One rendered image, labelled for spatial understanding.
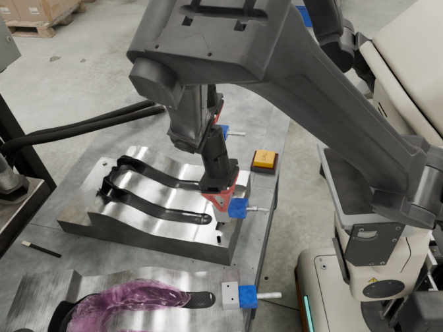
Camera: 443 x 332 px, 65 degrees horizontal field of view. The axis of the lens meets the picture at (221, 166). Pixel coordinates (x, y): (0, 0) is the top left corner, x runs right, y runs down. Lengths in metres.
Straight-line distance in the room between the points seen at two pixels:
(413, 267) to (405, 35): 0.54
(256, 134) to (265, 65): 1.03
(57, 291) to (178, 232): 0.30
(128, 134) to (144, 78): 1.09
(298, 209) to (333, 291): 0.68
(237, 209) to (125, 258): 0.36
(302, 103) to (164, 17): 0.13
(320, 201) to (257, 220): 1.14
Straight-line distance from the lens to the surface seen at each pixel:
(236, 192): 1.00
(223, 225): 0.93
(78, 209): 1.09
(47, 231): 1.16
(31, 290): 0.93
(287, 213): 2.05
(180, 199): 0.98
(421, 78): 0.59
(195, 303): 0.85
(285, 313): 1.76
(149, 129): 1.37
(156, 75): 0.29
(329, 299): 1.50
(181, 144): 0.67
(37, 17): 4.72
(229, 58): 0.24
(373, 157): 0.40
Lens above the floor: 1.62
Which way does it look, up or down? 45 degrees down
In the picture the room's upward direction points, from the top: 6 degrees counter-clockwise
